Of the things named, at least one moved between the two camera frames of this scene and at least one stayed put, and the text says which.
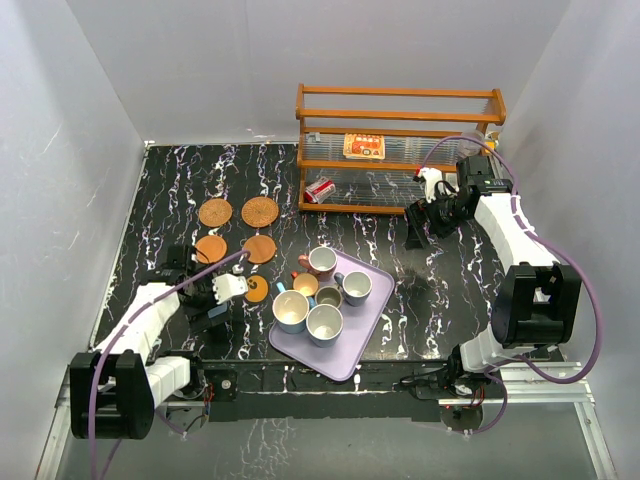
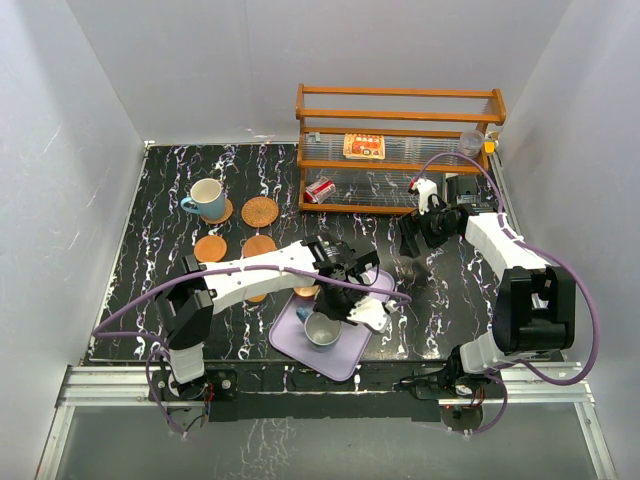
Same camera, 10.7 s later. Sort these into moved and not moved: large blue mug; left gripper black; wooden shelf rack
Moved: left gripper black; large blue mug
Not moved: wooden shelf rack
